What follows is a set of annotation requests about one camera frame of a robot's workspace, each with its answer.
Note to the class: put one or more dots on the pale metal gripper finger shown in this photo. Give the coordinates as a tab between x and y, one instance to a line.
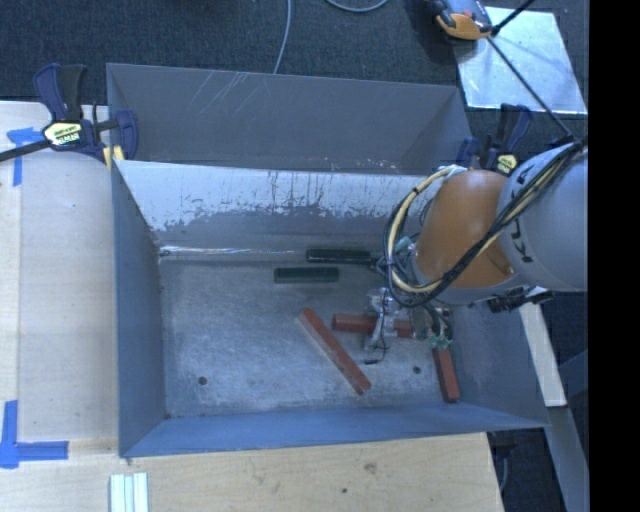
381	300
378	332

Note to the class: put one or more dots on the red-brown flat block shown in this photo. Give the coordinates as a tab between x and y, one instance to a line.
446	375
352	322
335	350

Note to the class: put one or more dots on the dark green flat block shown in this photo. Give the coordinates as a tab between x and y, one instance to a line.
339	256
306	275

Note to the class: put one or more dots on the grey metal bin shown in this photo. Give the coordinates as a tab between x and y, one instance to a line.
260	350

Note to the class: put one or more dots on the pale wood board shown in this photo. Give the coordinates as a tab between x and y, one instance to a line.
65	300

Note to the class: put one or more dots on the black cylinder on white bracket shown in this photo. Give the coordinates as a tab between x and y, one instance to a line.
515	300

